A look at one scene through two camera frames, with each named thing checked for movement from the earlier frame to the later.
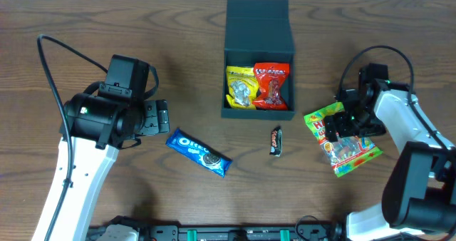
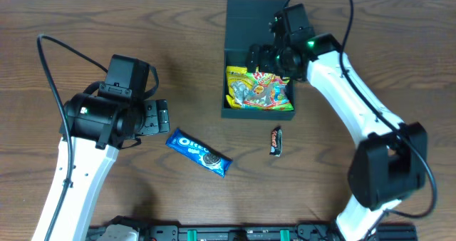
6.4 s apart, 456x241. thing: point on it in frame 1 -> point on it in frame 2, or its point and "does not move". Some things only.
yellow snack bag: x=243 y=87 does not move
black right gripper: x=340 y=125 -> x=259 y=58
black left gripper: x=157 y=117 does not move
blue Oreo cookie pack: x=200 y=152 does not move
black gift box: x=258 y=31 does not move
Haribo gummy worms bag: x=347 y=152 -> x=269 y=92
